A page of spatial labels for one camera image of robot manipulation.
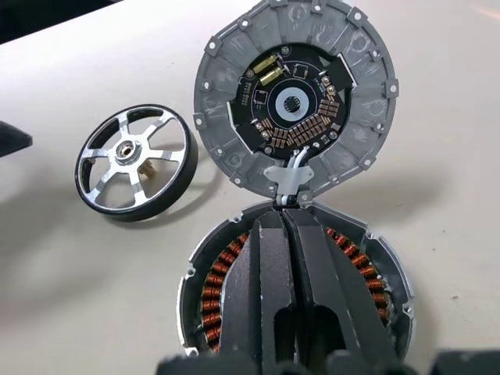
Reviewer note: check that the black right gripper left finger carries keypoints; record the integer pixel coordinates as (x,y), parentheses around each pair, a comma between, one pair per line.
(250,281)

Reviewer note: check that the silver spoked rotor black rim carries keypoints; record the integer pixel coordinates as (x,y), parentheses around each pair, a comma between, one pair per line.
(126,153)

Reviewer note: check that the grey motor lid circuit board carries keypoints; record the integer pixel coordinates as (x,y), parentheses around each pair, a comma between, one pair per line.
(234,97)

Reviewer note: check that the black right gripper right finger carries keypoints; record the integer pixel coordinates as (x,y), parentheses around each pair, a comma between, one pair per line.
(332,281)

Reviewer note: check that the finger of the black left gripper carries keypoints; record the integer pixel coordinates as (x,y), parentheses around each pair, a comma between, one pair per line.
(13,138)

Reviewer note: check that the motor housing with copper coils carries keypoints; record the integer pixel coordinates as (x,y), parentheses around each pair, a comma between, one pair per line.
(395,273)

